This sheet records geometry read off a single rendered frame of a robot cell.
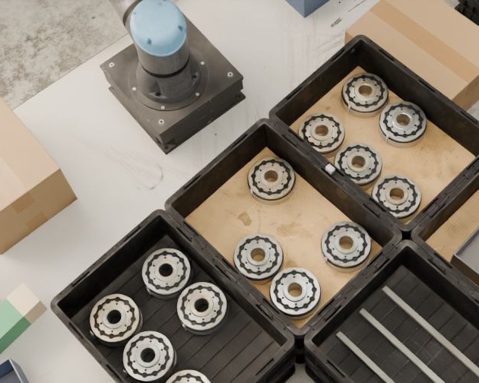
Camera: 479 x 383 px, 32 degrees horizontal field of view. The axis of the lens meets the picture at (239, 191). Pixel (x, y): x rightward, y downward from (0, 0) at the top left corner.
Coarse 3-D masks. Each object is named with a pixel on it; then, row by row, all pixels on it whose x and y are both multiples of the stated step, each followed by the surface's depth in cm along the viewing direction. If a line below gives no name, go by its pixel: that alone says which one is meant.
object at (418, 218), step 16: (400, 64) 183; (304, 80) 183; (416, 80) 181; (288, 96) 181; (272, 112) 180; (464, 112) 176; (288, 128) 178; (304, 144) 176; (320, 160) 174; (464, 176) 170; (448, 192) 168; (384, 208) 168; (432, 208) 167; (400, 224) 166; (416, 224) 166
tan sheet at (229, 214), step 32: (256, 160) 186; (224, 192) 183; (192, 224) 180; (224, 224) 180; (256, 224) 179; (288, 224) 179; (320, 224) 178; (224, 256) 177; (256, 256) 176; (288, 256) 176; (320, 256) 175
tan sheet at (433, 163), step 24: (360, 72) 194; (336, 96) 192; (360, 120) 189; (384, 144) 186; (432, 144) 185; (456, 144) 184; (384, 168) 183; (408, 168) 183; (432, 168) 182; (456, 168) 182; (432, 192) 180
